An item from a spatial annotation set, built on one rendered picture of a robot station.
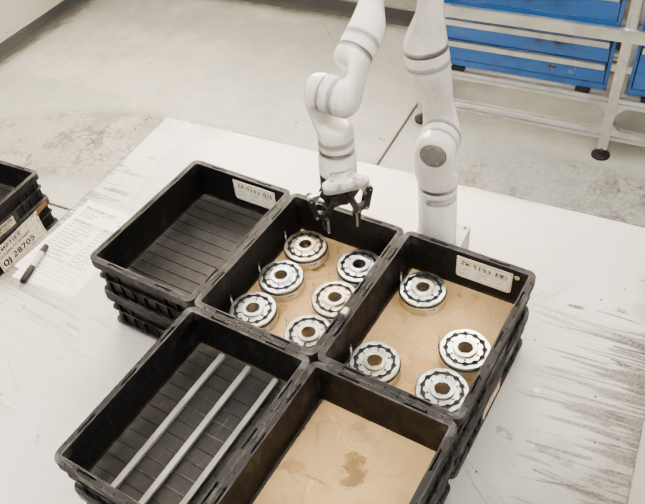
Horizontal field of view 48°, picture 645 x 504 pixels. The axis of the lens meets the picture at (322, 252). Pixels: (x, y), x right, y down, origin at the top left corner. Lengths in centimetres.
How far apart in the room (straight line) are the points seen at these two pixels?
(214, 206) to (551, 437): 98
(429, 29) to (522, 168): 189
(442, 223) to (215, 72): 257
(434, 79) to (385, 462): 76
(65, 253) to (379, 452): 109
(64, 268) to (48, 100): 227
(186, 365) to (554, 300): 87
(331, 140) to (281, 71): 269
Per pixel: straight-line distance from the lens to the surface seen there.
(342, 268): 163
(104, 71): 435
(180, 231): 184
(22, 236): 264
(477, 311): 159
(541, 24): 313
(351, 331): 147
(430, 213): 171
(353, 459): 138
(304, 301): 161
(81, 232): 213
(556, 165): 335
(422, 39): 148
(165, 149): 235
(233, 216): 185
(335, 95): 129
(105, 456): 148
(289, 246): 169
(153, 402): 152
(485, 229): 196
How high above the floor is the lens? 203
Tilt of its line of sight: 45 degrees down
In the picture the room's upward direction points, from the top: 6 degrees counter-clockwise
